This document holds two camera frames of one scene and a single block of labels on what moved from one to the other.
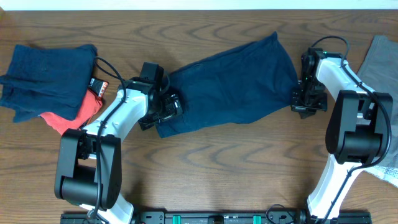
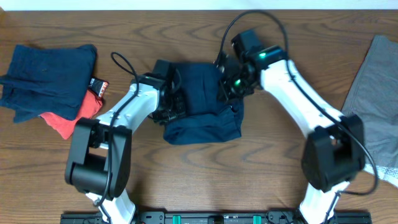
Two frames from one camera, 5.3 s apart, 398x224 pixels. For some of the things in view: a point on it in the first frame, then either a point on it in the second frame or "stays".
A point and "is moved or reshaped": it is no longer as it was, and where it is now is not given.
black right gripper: [296, 106] -> [224, 90]
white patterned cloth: [388, 173] stays
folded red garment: [92, 104] stays
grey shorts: [379, 70] stays
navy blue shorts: [252, 79] is moved or reshaped
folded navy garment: [47, 81] stays
